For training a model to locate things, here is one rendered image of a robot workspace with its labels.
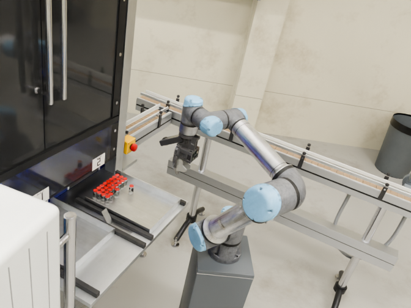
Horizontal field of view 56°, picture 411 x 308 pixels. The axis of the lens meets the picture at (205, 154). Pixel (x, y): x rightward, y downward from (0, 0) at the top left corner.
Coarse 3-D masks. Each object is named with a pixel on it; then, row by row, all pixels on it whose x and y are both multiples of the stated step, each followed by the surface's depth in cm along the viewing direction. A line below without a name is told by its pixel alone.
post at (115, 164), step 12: (132, 0) 154; (132, 12) 157; (132, 24) 160; (132, 36) 163; (132, 48) 166; (120, 96) 173; (120, 108) 176; (120, 120) 180; (120, 132) 184; (120, 144) 188; (120, 156) 192; (108, 168) 194; (120, 168) 197
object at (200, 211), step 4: (200, 208) 307; (204, 208) 314; (188, 212) 296; (196, 212) 299; (200, 212) 304; (204, 212) 319; (188, 216) 291; (196, 216) 293; (188, 220) 289; (192, 220) 291; (184, 224) 285; (188, 224) 288; (180, 228) 284; (184, 228) 284; (180, 232) 281; (176, 236) 279; (180, 236) 281; (176, 240) 279; (172, 244) 280; (176, 244) 281
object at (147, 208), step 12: (132, 180) 189; (120, 192) 182; (144, 192) 185; (156, 192) 185; (96, 204) 168; (120, 204) 175; (132, 204) 176; (144, 204) 178; (156, 204) 179; (168, 204) 181; (120, 216) 164; (132, 216) 169; (144, 216) 170; (156, 216) 172; (144, 228) 161; (156, 228) 166
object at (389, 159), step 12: (396, 120) 441; (408, 120) 441; (396, 132) 414; (408, 132) 404; (384, 144) 434; (396, 144) 417; (408, 144) 410; (384, 156) 433; (396, 156) 422; (408, 156) 417; (384, 168) 436; (396, 168) 427; (408, 168) 427
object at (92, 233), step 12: (60, 204) 165; (60, 216) 161; (84, 216) 161; (60, 228) 155; (84, 228) 158; (96, 228) 159; (108, 228) 157; (84, 240) 152; (96, 240) 153; (60, 252) 145; (84, 252) 147; (60, 264) 136
